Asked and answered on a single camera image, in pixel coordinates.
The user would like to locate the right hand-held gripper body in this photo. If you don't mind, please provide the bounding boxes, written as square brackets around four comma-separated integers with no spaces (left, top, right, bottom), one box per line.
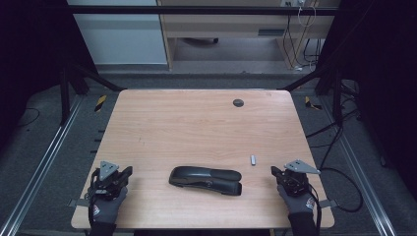
[277,159,322,198]

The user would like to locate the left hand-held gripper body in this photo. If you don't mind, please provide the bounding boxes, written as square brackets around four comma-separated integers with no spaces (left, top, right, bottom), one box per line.
[87,160,128,201]

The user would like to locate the black stapler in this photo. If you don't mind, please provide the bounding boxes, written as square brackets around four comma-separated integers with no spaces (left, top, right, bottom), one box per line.
[168,165,243,197]

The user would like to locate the person's right hand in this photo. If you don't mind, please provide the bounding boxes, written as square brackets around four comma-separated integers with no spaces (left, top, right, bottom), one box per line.
[276,184,318,216]

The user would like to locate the person's left hand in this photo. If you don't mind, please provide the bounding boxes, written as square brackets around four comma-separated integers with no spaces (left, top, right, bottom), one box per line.
[89,186,129,226]

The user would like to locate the grey tape tab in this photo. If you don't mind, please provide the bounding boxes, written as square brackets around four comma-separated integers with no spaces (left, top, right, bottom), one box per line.
[67,198,90,208]
[319,199,339,209]

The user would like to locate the yellow black tape strip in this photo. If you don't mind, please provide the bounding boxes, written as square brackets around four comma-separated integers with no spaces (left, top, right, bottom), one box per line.
[304,95,323,111]
[93,94,108,113]

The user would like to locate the white cabinet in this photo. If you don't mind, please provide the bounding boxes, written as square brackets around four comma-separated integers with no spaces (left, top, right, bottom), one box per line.
[66,0,169,66]

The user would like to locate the light wooden desk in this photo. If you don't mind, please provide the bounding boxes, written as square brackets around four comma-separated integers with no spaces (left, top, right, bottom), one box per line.
[156,0,340,71]

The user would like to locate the left hand-held gripper cable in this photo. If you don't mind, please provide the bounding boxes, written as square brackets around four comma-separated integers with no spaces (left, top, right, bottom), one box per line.
[86,168,101,229]

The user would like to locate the hand-held gripper cable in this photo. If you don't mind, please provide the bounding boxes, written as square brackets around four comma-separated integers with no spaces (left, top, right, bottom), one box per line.
[86,168,101,229]
[307,183,324,236]

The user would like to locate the right hand-held gripper cable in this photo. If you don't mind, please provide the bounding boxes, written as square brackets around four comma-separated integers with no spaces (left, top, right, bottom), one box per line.
[307,183,324,236]

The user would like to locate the black looped floor cable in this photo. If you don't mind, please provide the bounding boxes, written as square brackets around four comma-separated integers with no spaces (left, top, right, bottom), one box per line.
[319,167,365,213]

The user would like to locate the black floor cable bundle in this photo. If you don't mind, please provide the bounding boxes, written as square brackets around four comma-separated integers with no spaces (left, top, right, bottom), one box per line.
[305,78,361,170]

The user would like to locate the aluminium floor rail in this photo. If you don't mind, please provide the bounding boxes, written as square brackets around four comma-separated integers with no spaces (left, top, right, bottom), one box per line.
[319,96,398,236]
[0,94,85,236]

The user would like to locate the thin black floor cable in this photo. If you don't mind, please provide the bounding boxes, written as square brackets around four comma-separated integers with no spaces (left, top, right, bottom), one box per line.
[17,107,41,129]

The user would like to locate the black frame strut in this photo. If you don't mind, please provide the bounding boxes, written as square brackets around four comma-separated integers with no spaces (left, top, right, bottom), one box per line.
[59,62,128,126]
[280,63,344,126]

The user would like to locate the hanging desk cables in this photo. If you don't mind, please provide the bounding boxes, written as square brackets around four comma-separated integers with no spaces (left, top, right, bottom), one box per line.
[282,1,322,72]

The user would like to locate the white looped cable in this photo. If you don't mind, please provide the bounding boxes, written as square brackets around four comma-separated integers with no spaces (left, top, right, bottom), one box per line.
[297,0,318,29]

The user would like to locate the black horizontal frame bar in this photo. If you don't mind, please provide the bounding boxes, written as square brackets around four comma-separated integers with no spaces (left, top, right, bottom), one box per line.
[67,4,342,16]

